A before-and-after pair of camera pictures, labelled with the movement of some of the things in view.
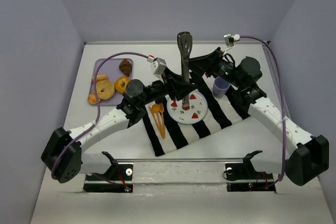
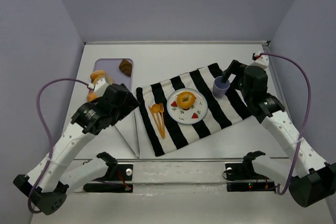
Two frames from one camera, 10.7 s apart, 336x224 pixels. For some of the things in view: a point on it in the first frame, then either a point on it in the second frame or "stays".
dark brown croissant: [125, 67] stays
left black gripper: [168, 83] to [127, 99]
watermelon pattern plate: [190, 114] stays
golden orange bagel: [121, 84] to [185, 100]
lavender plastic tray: [111, 67] stays
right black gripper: [213, 59] to [234, 67]
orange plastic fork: [161, 109] stays
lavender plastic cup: [221, 86] stays
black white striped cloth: [221, 113] stays
